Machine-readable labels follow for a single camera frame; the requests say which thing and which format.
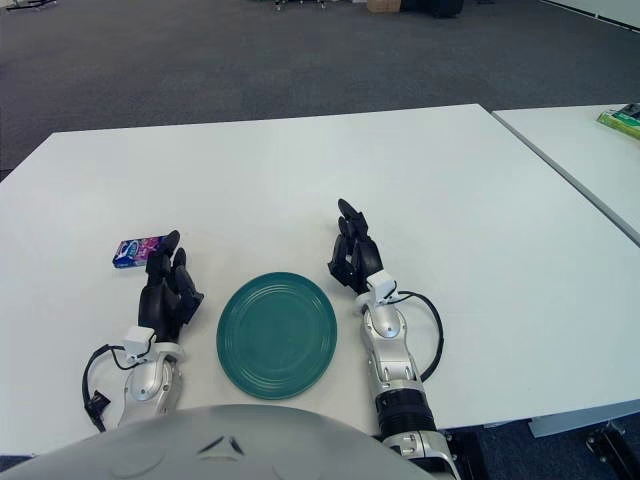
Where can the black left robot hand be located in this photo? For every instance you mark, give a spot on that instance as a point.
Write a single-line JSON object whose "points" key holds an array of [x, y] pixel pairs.
{"points": [[162, 305]]}

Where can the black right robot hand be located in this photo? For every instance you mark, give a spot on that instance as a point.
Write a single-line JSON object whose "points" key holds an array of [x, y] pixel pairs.
{"points": [[362, 255]]}

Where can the blue purple gum box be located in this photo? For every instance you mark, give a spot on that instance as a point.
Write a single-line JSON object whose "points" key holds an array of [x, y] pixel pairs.
{"points": [[132, 252]]}

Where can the teal green round plate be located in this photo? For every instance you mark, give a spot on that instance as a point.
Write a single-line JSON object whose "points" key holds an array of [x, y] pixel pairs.
{"points": [[275, 340]]}

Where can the grey robot torso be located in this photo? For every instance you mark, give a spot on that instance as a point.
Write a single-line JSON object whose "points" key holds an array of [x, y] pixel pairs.
{"points": [[200, 450]]}

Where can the brown cardboard box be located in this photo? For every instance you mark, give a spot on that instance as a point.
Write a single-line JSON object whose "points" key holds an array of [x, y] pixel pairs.
{"points": [[385, 5]]}

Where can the black bulky object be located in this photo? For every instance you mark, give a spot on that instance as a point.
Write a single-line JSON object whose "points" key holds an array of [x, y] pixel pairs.
{"points": [[435, 7]]}

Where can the green cardboard box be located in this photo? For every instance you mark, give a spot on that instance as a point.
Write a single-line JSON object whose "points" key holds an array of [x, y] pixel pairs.
{"points": [[617, 122]]}

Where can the black table foot bracket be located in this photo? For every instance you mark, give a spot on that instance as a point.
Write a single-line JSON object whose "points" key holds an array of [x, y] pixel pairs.
{"points": [[610, 445]]}

